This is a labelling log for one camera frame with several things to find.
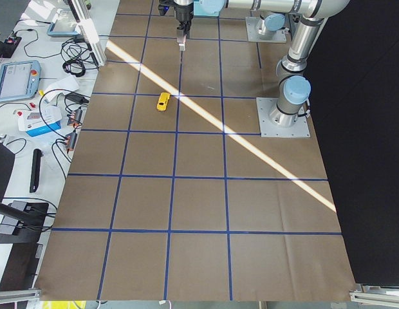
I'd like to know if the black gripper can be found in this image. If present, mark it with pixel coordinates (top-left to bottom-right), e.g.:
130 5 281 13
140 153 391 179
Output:
174 0 194 52

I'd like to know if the yellow toy beetle car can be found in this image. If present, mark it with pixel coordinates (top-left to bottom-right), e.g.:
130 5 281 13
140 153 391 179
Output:
156 92 171 112

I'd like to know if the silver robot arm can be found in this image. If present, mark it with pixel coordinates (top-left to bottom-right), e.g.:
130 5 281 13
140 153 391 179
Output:
199 1 349 127
158 1 289 52

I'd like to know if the turquoise plastic bin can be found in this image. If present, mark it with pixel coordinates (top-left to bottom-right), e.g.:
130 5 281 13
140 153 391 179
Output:
194 0 225 17

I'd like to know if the far teach pendant tablet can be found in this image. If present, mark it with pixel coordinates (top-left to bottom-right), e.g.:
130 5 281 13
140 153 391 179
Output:
47 9 80 37

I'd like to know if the teach pendant tablet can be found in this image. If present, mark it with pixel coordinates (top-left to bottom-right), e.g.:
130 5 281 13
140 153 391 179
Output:
47 9 80 37
0 60 41 102

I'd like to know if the black power adapter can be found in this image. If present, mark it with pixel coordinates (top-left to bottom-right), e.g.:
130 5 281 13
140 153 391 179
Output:
65 92 89 104

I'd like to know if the white blue cardboard box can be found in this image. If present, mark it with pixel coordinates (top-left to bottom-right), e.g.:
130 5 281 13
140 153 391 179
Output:
17 106 62 137

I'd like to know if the brown paper table mat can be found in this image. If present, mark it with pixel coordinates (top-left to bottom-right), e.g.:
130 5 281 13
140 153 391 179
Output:
36 1 355 301

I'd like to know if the near teach pendant tablet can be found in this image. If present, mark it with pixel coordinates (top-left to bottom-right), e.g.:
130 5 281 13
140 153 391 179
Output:
0 60 41 102

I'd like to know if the black flat bar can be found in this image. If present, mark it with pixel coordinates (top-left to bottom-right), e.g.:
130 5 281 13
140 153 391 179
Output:
29 149 42 193

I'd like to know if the black monitor stand base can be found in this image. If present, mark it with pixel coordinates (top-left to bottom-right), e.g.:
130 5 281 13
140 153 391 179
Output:
0 200 49 244

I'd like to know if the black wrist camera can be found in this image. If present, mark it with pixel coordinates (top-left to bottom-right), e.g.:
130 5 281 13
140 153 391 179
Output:
158 0 170 16

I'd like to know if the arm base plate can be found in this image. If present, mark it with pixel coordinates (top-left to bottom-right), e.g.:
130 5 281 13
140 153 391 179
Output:
245 14 286 43
256 97 310 138

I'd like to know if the coiled black cable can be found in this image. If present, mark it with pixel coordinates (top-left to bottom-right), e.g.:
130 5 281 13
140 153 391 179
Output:
60 37 95 78

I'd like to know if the aluminium frame post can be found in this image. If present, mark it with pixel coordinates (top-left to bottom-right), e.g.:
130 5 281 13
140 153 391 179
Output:
68 0 106 68

